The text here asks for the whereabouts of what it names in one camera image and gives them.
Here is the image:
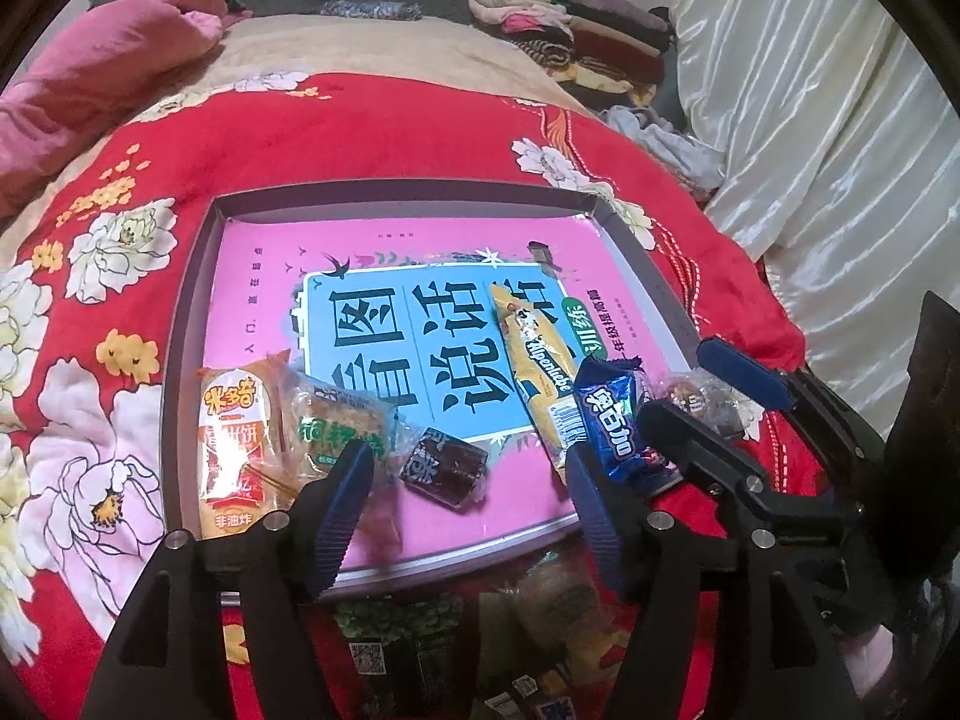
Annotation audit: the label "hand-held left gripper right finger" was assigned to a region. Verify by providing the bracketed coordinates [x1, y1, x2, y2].
[566, 444, 863, 720]

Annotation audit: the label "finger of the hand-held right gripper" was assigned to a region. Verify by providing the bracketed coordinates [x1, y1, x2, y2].
[696, 337, 886, 458]
[636, 399, 863, 541]

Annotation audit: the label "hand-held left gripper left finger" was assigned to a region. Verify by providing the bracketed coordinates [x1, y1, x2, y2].
[79, 439, 376, 720]

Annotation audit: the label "small red candy packet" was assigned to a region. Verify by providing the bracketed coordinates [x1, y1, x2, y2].
[360, 495, 406, 563]

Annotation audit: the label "round candy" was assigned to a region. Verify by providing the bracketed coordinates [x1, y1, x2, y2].
[660, 367, 751, 440]

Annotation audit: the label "blue cookie packet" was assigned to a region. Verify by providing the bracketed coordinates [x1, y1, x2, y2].
[574, 356, 680, 496]

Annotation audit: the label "square cracker green label packet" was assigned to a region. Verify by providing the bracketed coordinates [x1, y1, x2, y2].
[279, 371, 410, 488]

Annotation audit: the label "brown chocolate bar packet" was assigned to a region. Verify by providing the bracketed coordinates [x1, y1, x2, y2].
[399, 426, 488, 515]

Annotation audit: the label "orange rice cracker packet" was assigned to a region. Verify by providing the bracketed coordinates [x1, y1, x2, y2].
[196, 356, 301, 541]

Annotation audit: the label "gold wafer packet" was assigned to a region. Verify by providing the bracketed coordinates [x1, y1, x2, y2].
[489, 281, 593, 485]

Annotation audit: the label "dark cardboard box tray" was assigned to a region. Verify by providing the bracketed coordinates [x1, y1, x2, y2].
[159, 181, 740, 601]

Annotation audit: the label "round cake green label packet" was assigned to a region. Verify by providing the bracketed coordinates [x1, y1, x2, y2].
[514, 559, 601, 638]

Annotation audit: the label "yellowish clear snack packet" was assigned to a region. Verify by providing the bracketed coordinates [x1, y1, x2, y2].
[525, 630, 638, 691]

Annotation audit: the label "small green pea packet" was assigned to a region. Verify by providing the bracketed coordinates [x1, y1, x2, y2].
[334, 596, 410, 720]

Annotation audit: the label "black green pea packet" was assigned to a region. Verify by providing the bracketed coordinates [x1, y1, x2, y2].
[409, 594, 472, 720]

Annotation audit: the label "pale blue crumpled clothes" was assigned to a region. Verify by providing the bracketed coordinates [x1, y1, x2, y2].
[600, 105, 728, 192]

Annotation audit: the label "pink blue book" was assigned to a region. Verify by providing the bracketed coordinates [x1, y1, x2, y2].
[202, 214, 680, 563]

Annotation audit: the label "cream satin curtain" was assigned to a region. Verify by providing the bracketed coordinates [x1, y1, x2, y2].
[667, 0, 960, 436]

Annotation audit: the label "red floral blanket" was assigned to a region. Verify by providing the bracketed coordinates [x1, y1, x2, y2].
[0, 71, 807, 720]

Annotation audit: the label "pile of folded clothes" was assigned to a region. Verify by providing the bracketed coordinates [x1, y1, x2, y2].
[469, 0, 672, 110]

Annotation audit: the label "beige bed sheet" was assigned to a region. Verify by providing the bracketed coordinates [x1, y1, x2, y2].
[97, 11, 601, 136]

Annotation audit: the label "dark patterned pillow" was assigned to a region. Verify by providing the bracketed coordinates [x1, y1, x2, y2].
[321, 0, 422, 22]

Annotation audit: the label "pink pillow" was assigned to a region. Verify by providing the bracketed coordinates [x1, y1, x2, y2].
[0, 0, 252, 218]

